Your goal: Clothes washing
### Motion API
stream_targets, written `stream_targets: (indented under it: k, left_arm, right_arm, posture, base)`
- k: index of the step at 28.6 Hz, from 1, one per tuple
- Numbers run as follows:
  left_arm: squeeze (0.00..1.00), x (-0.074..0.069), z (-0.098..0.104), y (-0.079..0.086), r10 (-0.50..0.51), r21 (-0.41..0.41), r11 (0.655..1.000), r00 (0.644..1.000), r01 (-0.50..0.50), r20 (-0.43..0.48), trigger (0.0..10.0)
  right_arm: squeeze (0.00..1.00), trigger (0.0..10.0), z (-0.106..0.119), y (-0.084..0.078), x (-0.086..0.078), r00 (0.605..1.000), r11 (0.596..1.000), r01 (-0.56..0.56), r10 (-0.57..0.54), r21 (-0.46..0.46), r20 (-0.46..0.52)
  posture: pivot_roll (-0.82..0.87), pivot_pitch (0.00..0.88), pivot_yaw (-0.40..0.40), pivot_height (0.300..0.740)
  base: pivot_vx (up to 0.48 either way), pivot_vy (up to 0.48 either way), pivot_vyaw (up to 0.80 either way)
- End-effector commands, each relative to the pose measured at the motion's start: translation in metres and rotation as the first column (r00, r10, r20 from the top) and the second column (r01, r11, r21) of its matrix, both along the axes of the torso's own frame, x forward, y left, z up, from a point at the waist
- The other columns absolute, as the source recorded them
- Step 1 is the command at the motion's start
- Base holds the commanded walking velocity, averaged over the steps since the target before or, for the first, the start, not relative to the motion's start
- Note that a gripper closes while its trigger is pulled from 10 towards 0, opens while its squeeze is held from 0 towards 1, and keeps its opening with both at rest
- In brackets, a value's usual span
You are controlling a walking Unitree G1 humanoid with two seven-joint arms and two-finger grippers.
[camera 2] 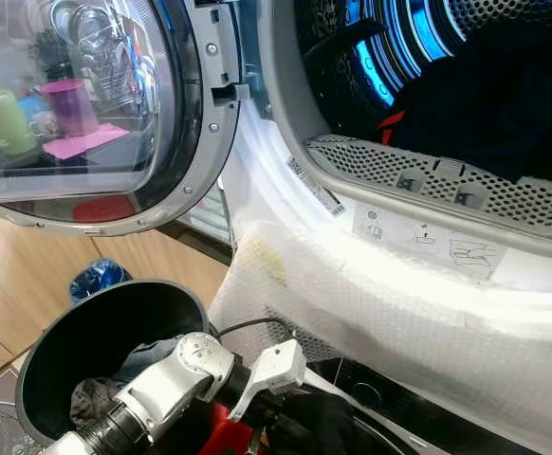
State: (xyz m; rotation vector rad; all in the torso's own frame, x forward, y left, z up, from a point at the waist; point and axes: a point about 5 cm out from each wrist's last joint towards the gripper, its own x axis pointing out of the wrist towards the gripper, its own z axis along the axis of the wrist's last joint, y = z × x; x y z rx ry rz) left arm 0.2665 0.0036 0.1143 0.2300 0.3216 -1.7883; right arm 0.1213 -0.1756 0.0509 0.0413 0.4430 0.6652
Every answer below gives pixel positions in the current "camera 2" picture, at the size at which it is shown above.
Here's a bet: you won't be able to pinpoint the grey crumpled cloth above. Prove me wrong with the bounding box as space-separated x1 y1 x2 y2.
68 376 122 429

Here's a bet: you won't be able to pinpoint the small red cloth piece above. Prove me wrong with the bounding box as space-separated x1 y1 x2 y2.
375 108 409 144

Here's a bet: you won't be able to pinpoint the red garment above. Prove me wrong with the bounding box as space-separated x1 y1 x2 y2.
204 402 267 455

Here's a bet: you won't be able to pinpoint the black round laundry bucket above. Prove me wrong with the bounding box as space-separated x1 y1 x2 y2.
15 279 212 449

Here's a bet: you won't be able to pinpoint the grey perforated lint filter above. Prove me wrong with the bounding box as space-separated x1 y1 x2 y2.
304 133 552 234

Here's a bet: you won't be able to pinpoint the green plastic jug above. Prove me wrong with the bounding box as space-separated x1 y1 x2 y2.
0 87 39 158

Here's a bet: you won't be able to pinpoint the pink cloth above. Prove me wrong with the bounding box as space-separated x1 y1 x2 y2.
42 122 131 161

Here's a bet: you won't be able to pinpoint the dark clothes pile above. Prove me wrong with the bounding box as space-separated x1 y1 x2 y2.
388 17 552 183

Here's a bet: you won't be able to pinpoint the metal dish rack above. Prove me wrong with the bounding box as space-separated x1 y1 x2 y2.
47 4 155 111

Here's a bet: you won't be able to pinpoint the black lower appliance front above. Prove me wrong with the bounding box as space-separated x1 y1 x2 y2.
304 358 552 455

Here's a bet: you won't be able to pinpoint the round glass washer door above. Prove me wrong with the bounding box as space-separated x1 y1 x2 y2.
0 0 254 236

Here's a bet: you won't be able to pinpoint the purple plastic jug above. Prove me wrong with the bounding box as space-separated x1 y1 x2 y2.
40 77 100 139

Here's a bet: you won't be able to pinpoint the blue denim jeans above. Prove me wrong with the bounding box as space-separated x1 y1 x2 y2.
118 336 184 382

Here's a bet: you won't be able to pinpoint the white barcode sticker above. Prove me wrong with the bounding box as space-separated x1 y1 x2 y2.
285 155 347 218

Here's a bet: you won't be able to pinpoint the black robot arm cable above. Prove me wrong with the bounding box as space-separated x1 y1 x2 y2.
212 316 298 342

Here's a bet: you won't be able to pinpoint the blue plastic bag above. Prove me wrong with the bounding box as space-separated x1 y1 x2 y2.
68 257 134 305

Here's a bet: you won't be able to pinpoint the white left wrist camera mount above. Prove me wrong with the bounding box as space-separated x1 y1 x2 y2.
228 338 308 424

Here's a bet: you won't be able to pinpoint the black garment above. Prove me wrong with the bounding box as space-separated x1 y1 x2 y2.
282 388 364 455

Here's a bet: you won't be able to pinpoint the white instruction sticker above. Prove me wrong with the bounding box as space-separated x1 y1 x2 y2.
351 200 510 282

